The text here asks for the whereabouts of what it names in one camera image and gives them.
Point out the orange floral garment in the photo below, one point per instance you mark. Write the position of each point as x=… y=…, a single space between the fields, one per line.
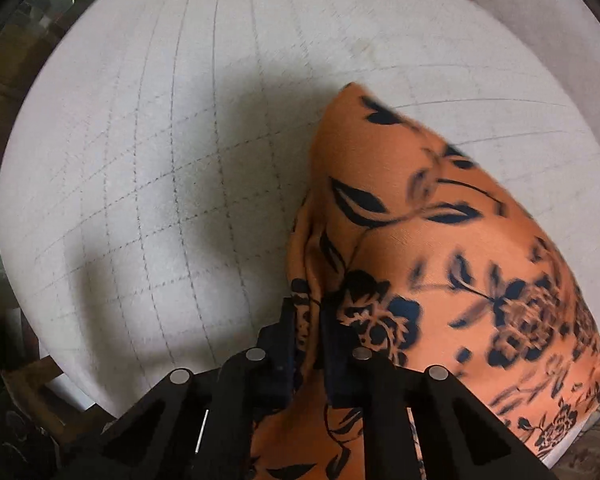
x=430 y=260

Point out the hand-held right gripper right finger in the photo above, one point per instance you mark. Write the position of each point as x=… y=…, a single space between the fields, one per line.
x=332 y=360

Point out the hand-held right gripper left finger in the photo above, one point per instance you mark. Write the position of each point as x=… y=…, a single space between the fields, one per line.
x=286 y=360

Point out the wooden frame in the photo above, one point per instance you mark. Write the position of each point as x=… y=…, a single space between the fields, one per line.
x=40 y=385

